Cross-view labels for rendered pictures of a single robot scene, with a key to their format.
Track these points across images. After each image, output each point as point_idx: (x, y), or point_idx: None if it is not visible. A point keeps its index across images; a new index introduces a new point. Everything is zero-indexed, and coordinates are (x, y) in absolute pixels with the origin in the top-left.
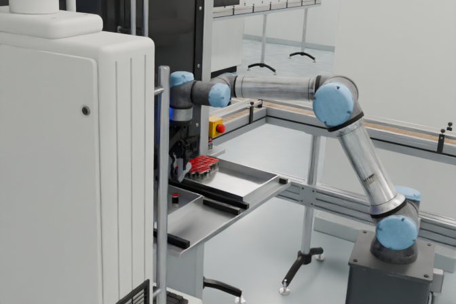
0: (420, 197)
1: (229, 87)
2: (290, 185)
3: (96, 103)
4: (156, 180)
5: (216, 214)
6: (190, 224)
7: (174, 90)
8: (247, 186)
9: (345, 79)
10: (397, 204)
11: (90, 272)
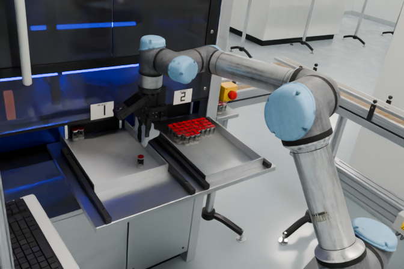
0: (394, 247)
1: (195, 62)
2: (274, 170)
3: None
4: None
5: (170, 188)
6: (136, 194)
7: (140, 54)
8: (226, 161)
9: (321, 81)
10: (348, 259)
11: None
